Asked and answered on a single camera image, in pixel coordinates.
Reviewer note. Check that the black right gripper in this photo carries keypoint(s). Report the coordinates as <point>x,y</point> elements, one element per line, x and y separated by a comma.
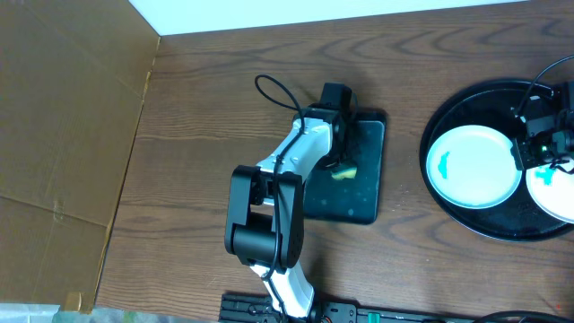
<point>525,152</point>

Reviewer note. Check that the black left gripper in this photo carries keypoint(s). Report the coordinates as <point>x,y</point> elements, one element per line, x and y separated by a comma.
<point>346,146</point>

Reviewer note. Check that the white plate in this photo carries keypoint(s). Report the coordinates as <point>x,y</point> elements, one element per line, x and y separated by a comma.
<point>472,167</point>
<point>552,191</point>

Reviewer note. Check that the green yellow sponge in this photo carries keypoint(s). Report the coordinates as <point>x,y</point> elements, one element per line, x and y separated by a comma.
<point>344,172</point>

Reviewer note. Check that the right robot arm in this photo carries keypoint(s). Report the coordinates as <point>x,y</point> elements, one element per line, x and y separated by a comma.
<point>562,92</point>

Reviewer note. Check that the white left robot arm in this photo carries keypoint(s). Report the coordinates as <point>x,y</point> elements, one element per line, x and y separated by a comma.
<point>265,219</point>

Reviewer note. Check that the round black tray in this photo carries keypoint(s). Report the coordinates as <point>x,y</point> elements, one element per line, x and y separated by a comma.
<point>518,218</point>

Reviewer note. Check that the black rectangular tray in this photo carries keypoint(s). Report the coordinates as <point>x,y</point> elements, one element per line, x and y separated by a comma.
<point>351,200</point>

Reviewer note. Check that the brown cardboard panel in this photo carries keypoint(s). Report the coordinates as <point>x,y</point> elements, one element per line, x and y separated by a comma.
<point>73,79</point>

